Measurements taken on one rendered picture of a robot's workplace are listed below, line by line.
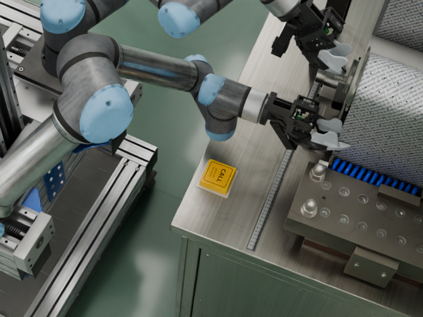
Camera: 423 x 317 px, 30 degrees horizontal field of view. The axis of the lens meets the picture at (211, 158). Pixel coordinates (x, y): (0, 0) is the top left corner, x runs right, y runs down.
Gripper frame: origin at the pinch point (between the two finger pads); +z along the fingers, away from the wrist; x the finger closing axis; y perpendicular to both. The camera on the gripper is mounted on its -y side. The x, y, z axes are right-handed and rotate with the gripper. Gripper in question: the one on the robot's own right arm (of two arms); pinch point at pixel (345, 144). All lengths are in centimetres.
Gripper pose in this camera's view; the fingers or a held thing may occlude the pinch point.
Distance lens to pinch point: 183.0
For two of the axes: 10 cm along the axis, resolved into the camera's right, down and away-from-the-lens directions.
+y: 0.7, -5.1, -8.6
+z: 9.3, 3.5, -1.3
